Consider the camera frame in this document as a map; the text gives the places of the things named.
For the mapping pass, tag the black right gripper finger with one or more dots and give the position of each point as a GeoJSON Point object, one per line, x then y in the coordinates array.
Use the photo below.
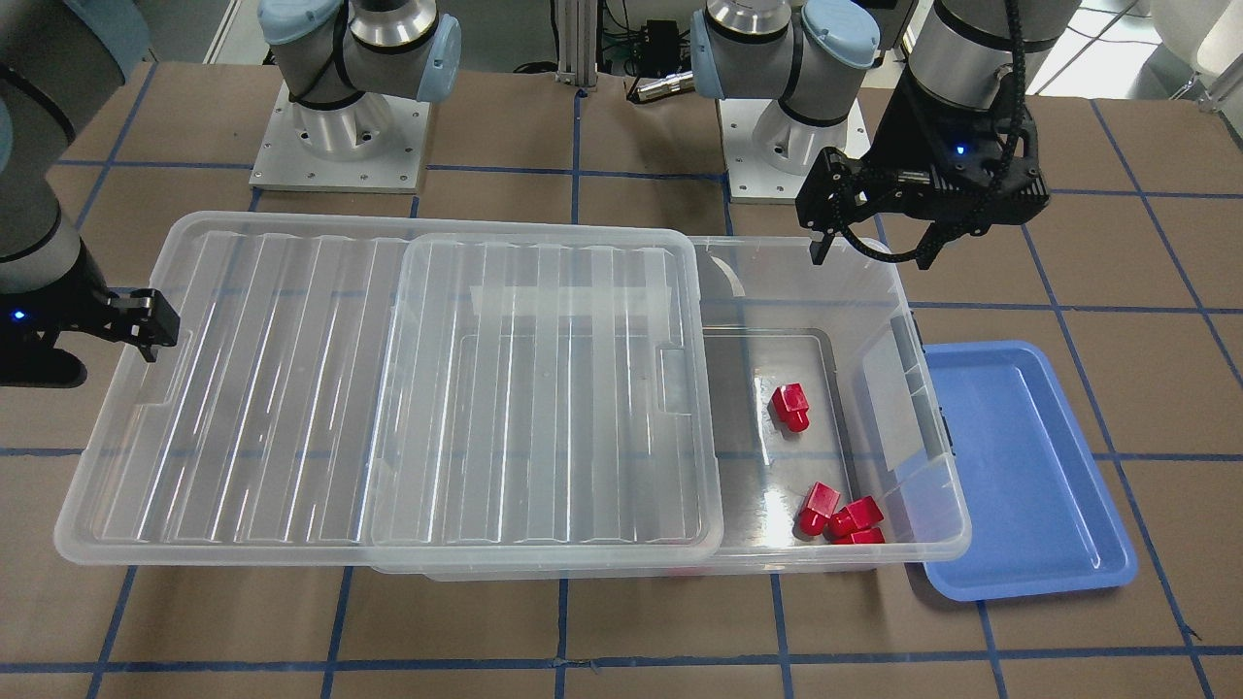
{"type": "Point", "coordinates": [149, 347]}

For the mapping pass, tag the blue plastic tray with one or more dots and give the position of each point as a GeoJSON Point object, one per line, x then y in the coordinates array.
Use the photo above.
{"type": "Point", "coordinates": [1043, 520]}

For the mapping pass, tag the red block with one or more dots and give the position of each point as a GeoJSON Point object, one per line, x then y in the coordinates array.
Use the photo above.
{"type": "Point", "coordinates": [861, 513]}
{"type": "Point", "coordinates": [818, 506]}
{"type": "Point", "coordinates": [862, 536]}
{"type": "Point", "coordinates": [791, 407]}

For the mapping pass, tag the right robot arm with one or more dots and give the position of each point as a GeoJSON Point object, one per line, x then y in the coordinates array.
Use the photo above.
{"type": "Point", "coordinates": [355, 74]}

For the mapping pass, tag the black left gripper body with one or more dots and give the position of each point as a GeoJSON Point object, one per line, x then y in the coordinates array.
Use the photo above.
{"type": "Point", "coordinates": [910, 126]}

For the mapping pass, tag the clear plastic box lid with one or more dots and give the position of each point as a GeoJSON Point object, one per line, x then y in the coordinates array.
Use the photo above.
{"type": "Point", "coordinates": [249, 441]}

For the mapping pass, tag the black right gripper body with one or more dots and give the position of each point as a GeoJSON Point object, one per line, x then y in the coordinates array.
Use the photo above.
{"type": "Point", "coordinates": [60, 320]}

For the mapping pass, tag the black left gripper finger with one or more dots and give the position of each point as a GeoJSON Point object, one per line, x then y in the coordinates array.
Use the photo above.
{"type": "Point", "coordinates": [821, 245]}
{"type": "Point", "coordinates": [934, 239]}

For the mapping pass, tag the clear plastic storage box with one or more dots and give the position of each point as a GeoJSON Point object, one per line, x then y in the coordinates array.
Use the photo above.
{"type": "Point", "coordinates": [738, 408]}

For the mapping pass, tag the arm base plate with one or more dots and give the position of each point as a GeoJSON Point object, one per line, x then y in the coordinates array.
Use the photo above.
{"type": "Point", "coordinates": [376, 145]}
{"type": "Point", "coordinates": [768, 154]}

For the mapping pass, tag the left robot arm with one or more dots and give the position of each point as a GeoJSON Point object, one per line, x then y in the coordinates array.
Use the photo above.
{"type": "Point", "coordinates": [812, 60]}

